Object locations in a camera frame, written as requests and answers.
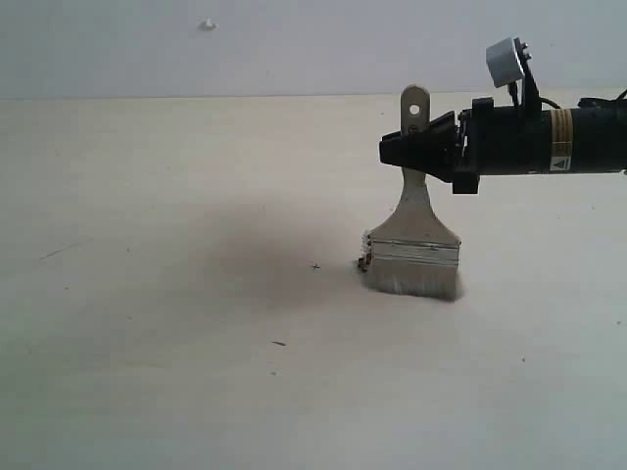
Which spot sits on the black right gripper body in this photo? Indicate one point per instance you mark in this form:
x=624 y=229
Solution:
x=500 y=141

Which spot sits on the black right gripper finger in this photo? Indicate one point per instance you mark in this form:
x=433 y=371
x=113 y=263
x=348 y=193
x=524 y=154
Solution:
x=430 y=153
x=441 y=129

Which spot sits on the wooden paint brush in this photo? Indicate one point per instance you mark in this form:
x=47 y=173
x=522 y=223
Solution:
x=413 y=252

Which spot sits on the brown beans and white crumbs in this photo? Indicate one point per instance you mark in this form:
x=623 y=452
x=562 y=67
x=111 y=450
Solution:
x=364 y=260

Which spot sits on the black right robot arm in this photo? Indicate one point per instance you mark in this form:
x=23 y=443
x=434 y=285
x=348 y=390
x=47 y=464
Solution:
x=588 y=139

